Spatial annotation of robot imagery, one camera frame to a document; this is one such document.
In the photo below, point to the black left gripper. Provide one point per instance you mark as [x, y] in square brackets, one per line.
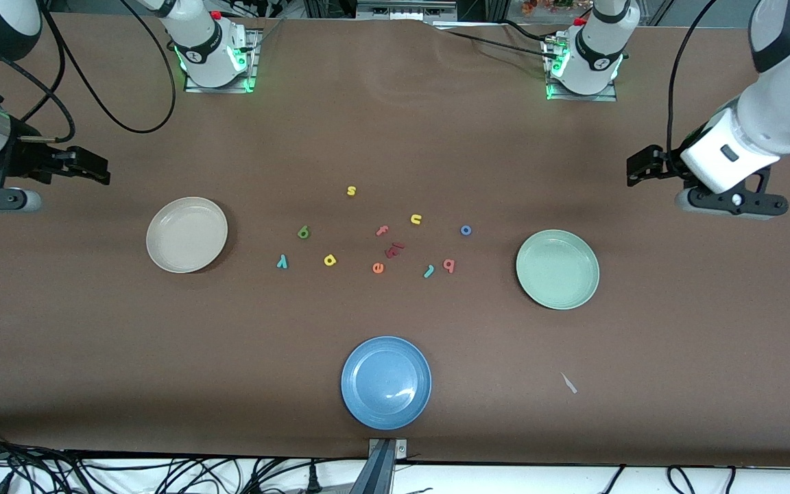
[660, 165]

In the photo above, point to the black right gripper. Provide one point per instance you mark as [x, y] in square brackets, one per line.
[26, 159]

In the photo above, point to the pink foam letter b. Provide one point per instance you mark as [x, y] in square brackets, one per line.
[448, 265]

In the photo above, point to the green foam letter p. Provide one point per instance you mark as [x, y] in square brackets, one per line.
[304, 232]

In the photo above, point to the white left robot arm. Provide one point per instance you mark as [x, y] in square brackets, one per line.
[772, 110]

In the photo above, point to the beige brown plate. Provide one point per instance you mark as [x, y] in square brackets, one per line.
[186, 237]

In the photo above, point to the pale green plate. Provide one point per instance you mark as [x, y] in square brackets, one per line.
[557, 271]

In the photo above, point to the orange flower decoration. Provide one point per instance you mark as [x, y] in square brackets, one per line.
[546, 5]

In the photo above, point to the white paper scrap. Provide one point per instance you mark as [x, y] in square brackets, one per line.
[568, 383]

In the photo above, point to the brown table cover sheet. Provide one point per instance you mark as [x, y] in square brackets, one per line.
[395, 137]

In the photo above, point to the dark red foam letter m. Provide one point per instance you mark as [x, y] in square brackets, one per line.
[394, 250]

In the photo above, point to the grey box behind table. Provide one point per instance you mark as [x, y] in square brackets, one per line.
[402, 10]

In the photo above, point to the blue plate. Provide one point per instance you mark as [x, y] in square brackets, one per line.
[385, 384]

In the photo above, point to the black power plug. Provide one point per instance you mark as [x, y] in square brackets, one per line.
[313, 480]

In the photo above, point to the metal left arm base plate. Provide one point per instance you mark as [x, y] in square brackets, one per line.
[607, 97]

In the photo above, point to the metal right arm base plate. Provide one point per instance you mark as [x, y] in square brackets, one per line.
[252, 75]

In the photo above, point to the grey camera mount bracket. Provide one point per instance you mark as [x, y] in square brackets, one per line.
[381, 473]

